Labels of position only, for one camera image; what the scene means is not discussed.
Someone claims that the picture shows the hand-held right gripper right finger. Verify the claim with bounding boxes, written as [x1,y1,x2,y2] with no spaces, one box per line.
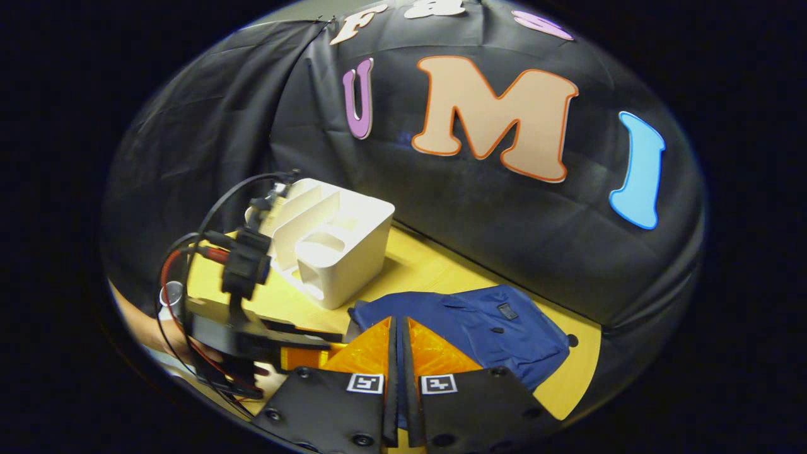
[403,315,562,452]

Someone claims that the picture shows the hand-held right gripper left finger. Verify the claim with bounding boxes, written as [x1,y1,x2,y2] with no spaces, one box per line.
[252,315,399,452]

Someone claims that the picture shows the white bookshelf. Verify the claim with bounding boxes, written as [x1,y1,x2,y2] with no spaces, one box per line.
[246,178,396,310]

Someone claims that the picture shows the blue schoolbag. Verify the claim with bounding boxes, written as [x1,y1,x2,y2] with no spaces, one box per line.
[348,285,571,395]

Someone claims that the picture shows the black backdrop cloth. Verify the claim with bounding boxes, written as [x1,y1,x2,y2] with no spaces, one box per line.
[101,0,707,410]

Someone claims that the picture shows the red cable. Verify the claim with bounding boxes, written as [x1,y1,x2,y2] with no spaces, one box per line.
[160,247,254,399]

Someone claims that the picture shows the black cable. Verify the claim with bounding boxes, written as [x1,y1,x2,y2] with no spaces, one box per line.
[154,170,298,417]

